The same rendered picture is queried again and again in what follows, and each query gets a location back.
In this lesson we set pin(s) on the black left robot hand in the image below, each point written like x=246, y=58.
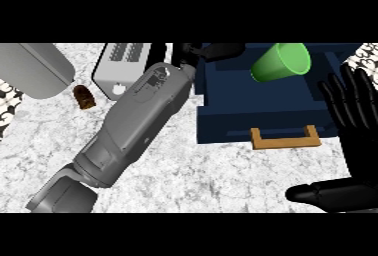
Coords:
x=219, y=50

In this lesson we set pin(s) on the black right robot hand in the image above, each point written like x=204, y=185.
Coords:
x=359, y=146

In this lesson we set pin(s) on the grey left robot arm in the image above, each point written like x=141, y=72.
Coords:
x=133, y=116

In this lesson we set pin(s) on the green plastic cup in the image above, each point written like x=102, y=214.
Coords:
x=275, y=68

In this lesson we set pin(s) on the dark blue open drawer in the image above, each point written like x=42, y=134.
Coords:
x=246, y=95

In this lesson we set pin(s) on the dark blue drawer front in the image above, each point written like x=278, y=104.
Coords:
x=222, y=125

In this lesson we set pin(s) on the pale grey toaster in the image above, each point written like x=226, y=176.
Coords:
x=120, y=71

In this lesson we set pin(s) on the small brown pastry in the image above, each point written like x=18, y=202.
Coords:
x=85, y=98

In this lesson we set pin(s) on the large grey rounded appliance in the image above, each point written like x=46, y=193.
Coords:
x=30, y=70

